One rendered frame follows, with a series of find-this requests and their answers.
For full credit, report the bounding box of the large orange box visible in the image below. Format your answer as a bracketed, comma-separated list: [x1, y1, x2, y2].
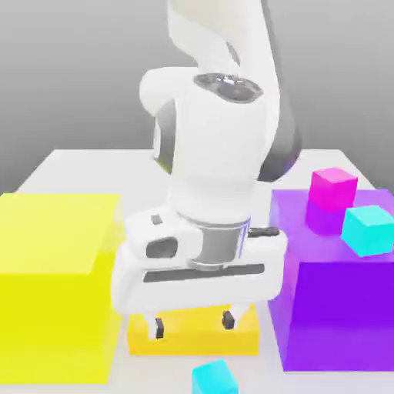
[127, 302, 260, 357]

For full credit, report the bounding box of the small cyan cube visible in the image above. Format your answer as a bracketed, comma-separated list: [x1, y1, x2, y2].
[191, 359, 240, 394]
[340, 205, 394, 259]

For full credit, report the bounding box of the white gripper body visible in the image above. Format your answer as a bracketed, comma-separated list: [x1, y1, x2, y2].
[110, 229, 288, 316]

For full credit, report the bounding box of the small magenta cube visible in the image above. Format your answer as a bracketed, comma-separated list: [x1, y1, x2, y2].
[308, 166, 359, 214]

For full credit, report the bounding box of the large purple box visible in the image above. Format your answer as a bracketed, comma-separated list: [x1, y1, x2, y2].
[266, 188, 394, 372]

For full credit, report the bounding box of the large yellow box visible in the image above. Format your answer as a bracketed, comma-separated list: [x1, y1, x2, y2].
[0, 192, 125, 386]

